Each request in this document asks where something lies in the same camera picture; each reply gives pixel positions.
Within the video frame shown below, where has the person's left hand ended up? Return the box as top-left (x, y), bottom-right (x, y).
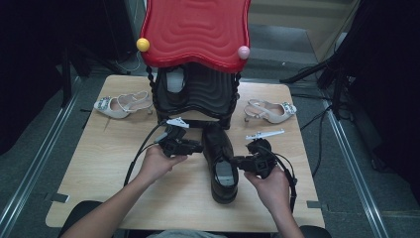
top-left (137, 145), bottom-right (188, 186)

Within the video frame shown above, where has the black metal stand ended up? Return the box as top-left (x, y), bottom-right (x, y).
top-left (60, 43), bottom-right (132, 108)

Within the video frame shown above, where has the person's right hand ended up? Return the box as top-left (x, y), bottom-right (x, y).
top-left (244, 165), bottom-right (293, 212)

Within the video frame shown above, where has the white heeled sandal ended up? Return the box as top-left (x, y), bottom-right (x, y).
top-left (93, 90), bottom-right (155, 119)
top-left (243, 98), bottom-right (297, 125)

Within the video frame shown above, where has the black chair armrest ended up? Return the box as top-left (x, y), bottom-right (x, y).
top-left (298, 225), bottom-right (333, 238)
top-left (57, 200), bottom-right (103, 238)

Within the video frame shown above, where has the black tripod stand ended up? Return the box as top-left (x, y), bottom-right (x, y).
top-left (279, 49), bottom-right (353, 120)

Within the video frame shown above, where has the black floor cable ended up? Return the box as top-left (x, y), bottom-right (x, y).
top-left (291, 93), bottom-right (335, 178)

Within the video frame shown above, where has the black leather shoe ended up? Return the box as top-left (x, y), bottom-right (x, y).
top-left (201, 122), bottom-right (240, 204)
top-left (161, 65), bottom-right (190, 108)

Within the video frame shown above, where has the grey tape strip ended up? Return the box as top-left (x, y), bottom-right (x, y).
top-left (44, 192), bottom-right (71, 203)
top-left (306, 200), bottom-right (330, 211)

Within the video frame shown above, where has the person's grey clothing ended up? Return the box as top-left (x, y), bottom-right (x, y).
top-left (147, 229), bottom-right (229, 238)

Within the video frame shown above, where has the red and black shoe rack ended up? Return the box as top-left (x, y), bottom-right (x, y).
top-left (136, 0), bottom-right (252, 130)

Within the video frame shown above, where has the white floor cable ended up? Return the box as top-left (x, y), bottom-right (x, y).
top-left (115, 53), bottom-right (143, 74)

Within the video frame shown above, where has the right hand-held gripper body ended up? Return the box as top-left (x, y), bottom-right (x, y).
top-left (245, 128), bottom-right (285, 179)

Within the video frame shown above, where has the left hand-held gripper cable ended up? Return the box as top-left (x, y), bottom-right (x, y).
top-left (123, 120), bottom-right (169, 187)

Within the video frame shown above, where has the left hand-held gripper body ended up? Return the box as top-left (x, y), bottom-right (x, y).
top-left (155, 117), bottom-right (191, 158)

